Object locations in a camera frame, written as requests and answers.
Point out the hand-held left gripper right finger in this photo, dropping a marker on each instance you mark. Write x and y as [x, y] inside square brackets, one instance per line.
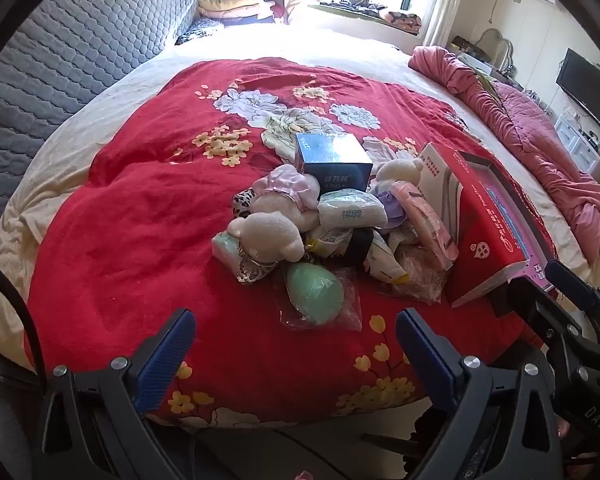
[425, 355]

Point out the clear bag with beige item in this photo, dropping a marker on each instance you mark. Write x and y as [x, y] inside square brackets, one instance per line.
[422, 272]

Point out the black television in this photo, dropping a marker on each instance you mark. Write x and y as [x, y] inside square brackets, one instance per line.
[587, 90]

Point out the yellow folded blanket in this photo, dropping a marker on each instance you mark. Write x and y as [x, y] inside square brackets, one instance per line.
[227, 2]

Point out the pink satin scrunchie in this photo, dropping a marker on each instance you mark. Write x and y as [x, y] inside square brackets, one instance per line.
[287, 187]

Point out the ornate framed mirror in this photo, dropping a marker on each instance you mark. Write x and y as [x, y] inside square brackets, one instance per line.
[495, 45]

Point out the dark patterned pillow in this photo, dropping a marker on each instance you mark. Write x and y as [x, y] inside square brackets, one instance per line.
[200, 30]

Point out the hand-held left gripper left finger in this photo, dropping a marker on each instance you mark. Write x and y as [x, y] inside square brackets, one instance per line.
[162, 360]

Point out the purple cloth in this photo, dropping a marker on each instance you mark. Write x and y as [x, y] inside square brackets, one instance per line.
[392, 210]

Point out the orange patterned cushion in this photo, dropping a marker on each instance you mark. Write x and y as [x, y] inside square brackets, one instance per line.
[405, 22]

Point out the black round item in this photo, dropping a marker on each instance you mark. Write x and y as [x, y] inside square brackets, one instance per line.
[357, 247]

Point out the cream plush bear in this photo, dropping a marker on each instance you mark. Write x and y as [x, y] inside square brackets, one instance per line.
[285, 215]
[397, 175]
[267, 237]

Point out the green egg sponge in bag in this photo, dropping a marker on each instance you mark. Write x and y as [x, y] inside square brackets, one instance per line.
[315, 295]

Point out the cluttered dressing table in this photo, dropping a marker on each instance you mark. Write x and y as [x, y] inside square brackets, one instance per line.
[480, 60]

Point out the pink packet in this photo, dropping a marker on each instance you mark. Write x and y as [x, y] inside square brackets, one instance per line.
[425, 225]

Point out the red floral blanket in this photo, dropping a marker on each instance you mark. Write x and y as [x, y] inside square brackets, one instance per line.
[155, 240]

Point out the pile of folded clothes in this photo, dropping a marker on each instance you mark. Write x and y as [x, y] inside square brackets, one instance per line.
[272, 0]

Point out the grey quilted headboard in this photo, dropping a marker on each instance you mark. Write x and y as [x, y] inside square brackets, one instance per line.
[55, 60]

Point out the pile of dark clothes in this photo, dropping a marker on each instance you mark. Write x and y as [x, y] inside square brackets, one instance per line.
[350, 7]

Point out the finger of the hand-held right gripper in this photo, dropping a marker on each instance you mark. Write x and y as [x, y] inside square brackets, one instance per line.
[570, 280]
[522, 297]

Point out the pink quilt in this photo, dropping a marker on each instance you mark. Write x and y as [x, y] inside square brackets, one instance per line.
[520, 125]

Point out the red gift box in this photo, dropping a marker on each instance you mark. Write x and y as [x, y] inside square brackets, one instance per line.
[485, 230]

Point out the leopard print scrunchie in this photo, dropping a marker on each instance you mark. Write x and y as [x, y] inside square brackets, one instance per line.
[242, 202]

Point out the dark square box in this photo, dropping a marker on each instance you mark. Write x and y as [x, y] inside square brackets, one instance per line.
[330, 162]

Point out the white cabinet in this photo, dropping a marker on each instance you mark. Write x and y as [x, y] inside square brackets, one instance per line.
[577, 142]

